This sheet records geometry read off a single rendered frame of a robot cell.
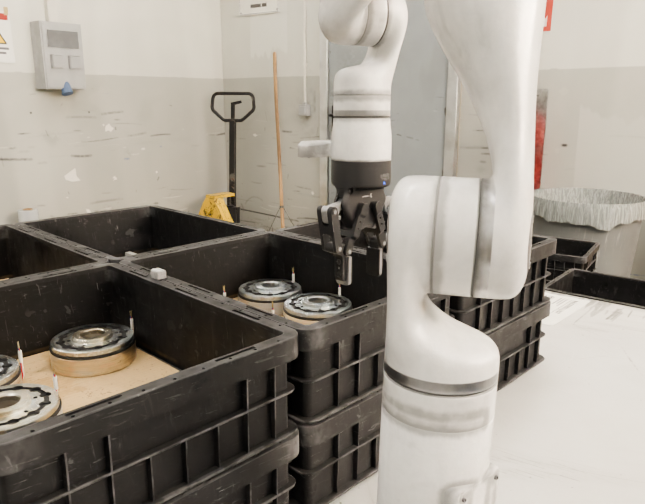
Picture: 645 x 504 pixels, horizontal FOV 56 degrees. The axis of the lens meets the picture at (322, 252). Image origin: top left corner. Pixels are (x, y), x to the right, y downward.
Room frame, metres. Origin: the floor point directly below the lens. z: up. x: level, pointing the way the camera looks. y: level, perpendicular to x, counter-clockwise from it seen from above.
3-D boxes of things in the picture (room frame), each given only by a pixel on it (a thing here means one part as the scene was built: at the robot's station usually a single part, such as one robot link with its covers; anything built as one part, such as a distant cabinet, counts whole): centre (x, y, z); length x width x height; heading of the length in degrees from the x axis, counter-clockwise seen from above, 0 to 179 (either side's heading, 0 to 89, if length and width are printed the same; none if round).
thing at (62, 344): (0.73, 0.29, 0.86); 0.10 x 0.10 x 0.01
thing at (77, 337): (0.73, 0.29, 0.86); 0.05 x 0.05 x 0.01
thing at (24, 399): (0.55, 0.32, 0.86); 0.05 x 0.05 x 0.01
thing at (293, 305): (0.87, 0.01, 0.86); 0.10 x 0.10 x 0.01
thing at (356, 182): (0.77, -0.05, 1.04); 0.08 x 0.08 x 0.09
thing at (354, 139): (0.78, -0.04, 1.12); 0.11 x 0.09 x 0.06; 46
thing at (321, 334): (0.82, 0.05, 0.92); 0.40 x 0.30 x 0.02; 46
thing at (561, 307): (1.37, -0.43, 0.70); 0.33 x 0.23 x 0.01; 51
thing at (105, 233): (1.10, 0.34, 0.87); 0.40 x 0.30 x 0.11; 46
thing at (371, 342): (0.82, 0.05, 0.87); 0.40 x 0.30 x 0.11; 46
